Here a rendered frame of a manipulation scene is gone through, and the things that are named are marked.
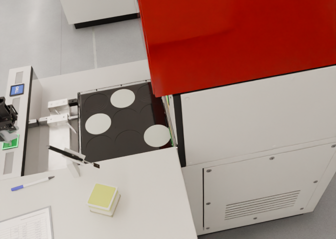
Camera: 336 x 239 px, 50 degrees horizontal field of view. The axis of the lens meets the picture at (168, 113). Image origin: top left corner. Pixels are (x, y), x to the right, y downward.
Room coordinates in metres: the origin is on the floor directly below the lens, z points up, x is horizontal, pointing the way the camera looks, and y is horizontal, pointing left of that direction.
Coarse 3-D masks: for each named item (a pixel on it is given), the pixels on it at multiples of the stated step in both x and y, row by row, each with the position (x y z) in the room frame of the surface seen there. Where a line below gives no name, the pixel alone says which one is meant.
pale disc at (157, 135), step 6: (150, 126) 0.82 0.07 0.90; (156, 126) 0.81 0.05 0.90; (162, 126) 0.81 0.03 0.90; (144, 132) 0.79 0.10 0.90; (150, 132) 0.79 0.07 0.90; (156, 132) 0.79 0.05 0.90; (162, 132) 0.78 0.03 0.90; (168, 132) 0.78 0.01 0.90; (144, 138) 0.77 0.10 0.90; (150, 138) 0.76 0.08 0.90; (156, 138) 0.76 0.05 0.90; (162, 138) 0.76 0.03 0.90; (168, 138) 0.75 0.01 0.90; (150, 144) 0.74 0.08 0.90; (156, 144) 0.73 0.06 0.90; (162, 144) 0.73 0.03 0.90
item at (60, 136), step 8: (64, 112) 0.96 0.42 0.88; (56, 128) 0.88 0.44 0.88; (64, 128) 0.88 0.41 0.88; (56, 136) 0.84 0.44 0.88; (64, 136) 0.84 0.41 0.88; (56, 144) 0.80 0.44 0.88; (64, 144) 0.80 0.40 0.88; (48, 152) 0.77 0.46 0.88; (56, 152) 0.77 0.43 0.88; (48, 160) 0.74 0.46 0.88; (56, 160) 0.73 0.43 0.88; (64, 160) 0.73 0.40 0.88; (48, 168) 0.70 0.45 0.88
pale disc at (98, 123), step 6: (96, 114) 0.91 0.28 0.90; (102, 114) 0.91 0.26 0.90; (90, 120) 0.88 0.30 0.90; (96, 120) 0.88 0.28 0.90; (102, 120) 0.88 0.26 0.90; (108, 120) 0.87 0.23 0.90; (90, 126) 0.85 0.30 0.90; (96, 126) 0.85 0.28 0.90; (102, 126) 0.85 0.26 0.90; (108, 126) 0.84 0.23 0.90; (90, 132) 0.82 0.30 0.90; (96, 132) 0.82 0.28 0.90; (102, 132) 0.82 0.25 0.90
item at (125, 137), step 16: (80, 96) 1.02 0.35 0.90; (96, 96) 1.01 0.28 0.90; (144, 96) 0.97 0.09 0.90; (160, 96) 0.96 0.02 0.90; (96, 112) 0.92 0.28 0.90; (112, 112) 0.91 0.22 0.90; (128, 112) 0.90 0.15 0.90; (144, 112) 0.89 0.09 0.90; (160, 112) 0.88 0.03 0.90; (112, 128) 0.83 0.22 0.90; (128, 128) 0.82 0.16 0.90; (144, 128) 0.81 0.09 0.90; (96, 144) 0.77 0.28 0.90; (112, 144) 0.76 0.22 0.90; (128, 144) 0.75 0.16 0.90; (144, 144) 0.74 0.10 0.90; (96, 160) 0.70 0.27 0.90
